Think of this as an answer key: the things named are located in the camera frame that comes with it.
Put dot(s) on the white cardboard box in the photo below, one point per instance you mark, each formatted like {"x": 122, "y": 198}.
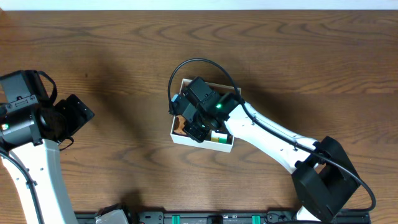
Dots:
{"x": 207, "y": 143}

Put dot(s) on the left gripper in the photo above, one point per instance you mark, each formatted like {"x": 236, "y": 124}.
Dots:
{"x": 76, "y": 112}

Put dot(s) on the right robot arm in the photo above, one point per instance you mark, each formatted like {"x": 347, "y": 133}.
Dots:
{"x": 323, "y": 175}

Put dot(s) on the brown plush toy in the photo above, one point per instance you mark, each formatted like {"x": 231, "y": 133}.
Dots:
{"x": 179, "y": 125}

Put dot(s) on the multicolour puzzle cube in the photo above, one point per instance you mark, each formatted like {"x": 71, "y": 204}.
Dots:
{"x": 219, "y": 137}

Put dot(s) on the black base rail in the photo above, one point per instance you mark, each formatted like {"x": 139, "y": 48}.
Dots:
{"x": 120, "y": 213}

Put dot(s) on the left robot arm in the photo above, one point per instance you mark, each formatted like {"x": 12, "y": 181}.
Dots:
{"x": 33, "y": 125}

